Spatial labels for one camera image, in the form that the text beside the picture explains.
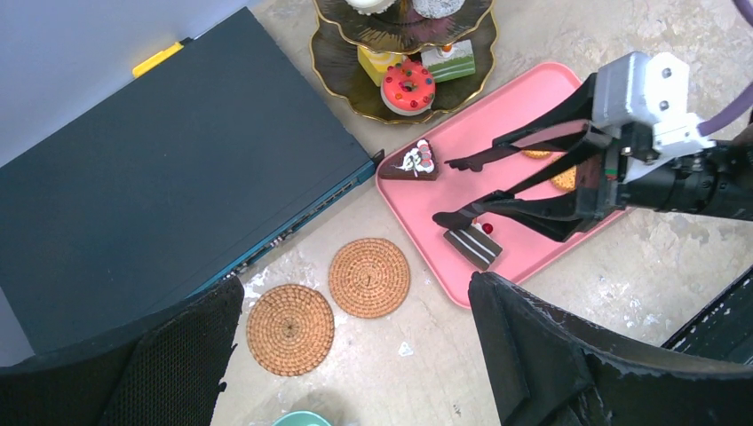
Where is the white chocolate drizzled donut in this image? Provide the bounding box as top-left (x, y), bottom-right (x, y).
top-left (345, 0), bottom-right (395, 15)

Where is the blue network switch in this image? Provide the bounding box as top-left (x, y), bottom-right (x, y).
top-left (1, 9), bottom-right (375, 366)

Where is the pink serving tray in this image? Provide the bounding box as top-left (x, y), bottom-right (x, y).
top-left (376, 62), bottom-right (590, 308)

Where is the woven rattan coaster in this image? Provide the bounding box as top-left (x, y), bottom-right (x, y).
top-left (329, 238), bottom-right (410, 319)
top-left (246, 284), bottom-right (335, 377)

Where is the yellow cracker biscuit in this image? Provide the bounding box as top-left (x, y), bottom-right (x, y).
top-left (522, 150), bottom-right (551, 160)
top-left (549, 166), bottom-right (577, 193)

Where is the layered chocolate cake bar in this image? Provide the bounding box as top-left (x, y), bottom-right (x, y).
top-left (443, 222), bottom-right (503, 272)

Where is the three-tier dark cake stand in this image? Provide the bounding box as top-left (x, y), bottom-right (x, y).
top-left (309, 1), bottom-right (497, 124)

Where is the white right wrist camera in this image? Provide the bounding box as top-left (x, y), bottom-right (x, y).
top-left (591, 51), bottom-right (717, 184)

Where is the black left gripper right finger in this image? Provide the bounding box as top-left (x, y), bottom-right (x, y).
top-left (468, 272), bottom-right (752, 425)

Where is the yellow swirl roll cake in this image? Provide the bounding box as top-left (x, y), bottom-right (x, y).
top-left (357, 46), bottom-right (407, 87)

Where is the silver cupcake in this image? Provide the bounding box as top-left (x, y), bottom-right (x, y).
top-left (412, 0), bottom-right (465, 20)

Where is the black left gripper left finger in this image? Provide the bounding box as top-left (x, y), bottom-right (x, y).
top-left (1, 277), bottom-right (244, 425)

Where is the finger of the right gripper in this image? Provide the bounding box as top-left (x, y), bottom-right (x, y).
top-left (432, 190), bottom-right (580, 230)
top-left (445, 120), bottom-right (589, 172)

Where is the woven rattan coaster right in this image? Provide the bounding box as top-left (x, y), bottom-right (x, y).
top-left (329, 238), bottom-right (410, 319)

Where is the yellow marker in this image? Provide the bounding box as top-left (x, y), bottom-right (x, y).
top-left (131, 37), bottom-right (193, 79)

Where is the chocolate cake slice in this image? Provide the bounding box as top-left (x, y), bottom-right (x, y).
top-left (377, 138), bottom-right (440, 181)

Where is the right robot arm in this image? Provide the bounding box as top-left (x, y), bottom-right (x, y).
top-left (433, 75), bottom-right (752, 425)

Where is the teal teacup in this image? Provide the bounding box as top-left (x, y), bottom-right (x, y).
top-left (272, 410), bottom-right (331, 426)

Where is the woven rattan coaster left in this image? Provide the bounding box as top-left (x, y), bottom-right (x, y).
top-left (246, 284), bottom-right (335, 377)

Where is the green matcha cake bar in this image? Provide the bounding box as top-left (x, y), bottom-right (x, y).
top-left (420, 40), bottom-right (476, 83)

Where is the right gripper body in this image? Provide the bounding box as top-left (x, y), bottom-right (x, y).
top-left (491, 73), bottom-right (648, 243)

